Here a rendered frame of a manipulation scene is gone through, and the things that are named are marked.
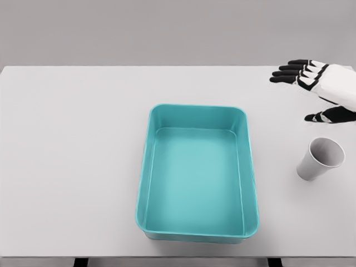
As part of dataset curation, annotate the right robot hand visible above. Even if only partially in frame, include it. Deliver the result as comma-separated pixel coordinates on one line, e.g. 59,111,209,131
269,59,356,125

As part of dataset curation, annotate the white paper cup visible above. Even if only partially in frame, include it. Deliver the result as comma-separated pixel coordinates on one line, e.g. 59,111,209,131
296,137,346,182

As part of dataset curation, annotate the teal plastic basket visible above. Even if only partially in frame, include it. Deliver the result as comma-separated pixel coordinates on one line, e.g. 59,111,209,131
135,103,260,245

